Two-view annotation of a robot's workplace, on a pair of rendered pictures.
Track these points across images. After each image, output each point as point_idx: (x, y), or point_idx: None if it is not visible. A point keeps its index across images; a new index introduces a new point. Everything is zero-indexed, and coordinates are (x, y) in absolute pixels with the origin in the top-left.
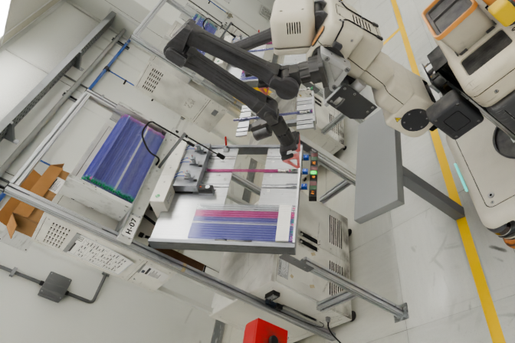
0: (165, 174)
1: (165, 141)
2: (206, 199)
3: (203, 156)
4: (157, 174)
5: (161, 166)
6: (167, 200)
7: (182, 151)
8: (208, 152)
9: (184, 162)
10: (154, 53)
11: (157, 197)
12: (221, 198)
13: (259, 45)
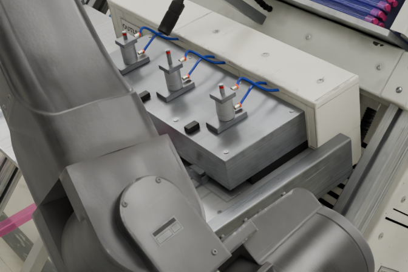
0: (197, 18)
1: (370, 40)
2: None
3: (178, 119)
4: (234, 14)
5: (247, 16)
6: (121, 21)
7: (256, 70)
8: (194, 150)
9: (213, 73)
10: None
11: None
12: (5, 131)
13: None
